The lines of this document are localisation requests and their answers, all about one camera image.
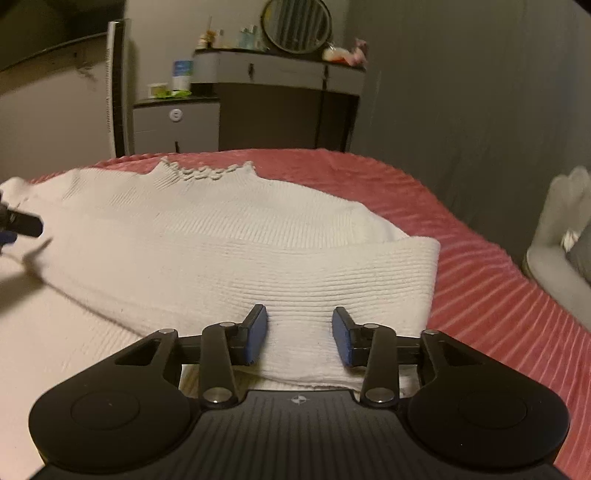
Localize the pink ribbed bedspread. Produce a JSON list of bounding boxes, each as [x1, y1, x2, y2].
[[18, 147, 591, 480]]

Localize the white and red plush toy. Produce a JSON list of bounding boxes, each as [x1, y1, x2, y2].
[[322, 43, 354, 64]]

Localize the grey curtain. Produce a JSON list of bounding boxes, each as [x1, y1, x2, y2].
[[344, 0, 591, 296]]

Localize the green packets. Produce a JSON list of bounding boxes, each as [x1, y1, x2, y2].
[[147, 82, 193, 99]]

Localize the grey vanity dresser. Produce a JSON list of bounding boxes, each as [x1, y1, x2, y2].
[[190, 46, 368, 153]]

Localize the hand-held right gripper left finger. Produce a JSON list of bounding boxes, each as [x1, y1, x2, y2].
[[112, 303, 270, 411]]

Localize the blue and white bottle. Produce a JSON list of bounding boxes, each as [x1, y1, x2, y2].
[[172, 59, 195, 92]]

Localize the white knit sweater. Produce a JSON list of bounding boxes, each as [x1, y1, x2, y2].
[[0, 158, 441, 462]]

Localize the tall standing mirror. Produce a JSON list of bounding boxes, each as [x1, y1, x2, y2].
[[105, 19, 131, 158]]

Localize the round black-framed mirror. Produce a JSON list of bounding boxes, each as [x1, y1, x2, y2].
[[260, 0, 334, 55]]

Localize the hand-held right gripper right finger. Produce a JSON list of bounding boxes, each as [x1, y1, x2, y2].
[[332, 305, 484, 408]]

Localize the grey bedside cabinet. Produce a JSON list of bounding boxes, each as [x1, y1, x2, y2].
[[132, 95, 221, 155]]

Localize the grey armchair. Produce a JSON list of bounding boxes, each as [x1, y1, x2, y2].
[[524, 166, 591, 334]]

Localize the pale blue bottles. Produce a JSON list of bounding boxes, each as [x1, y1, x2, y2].
[[238, 24, 260, 51]]

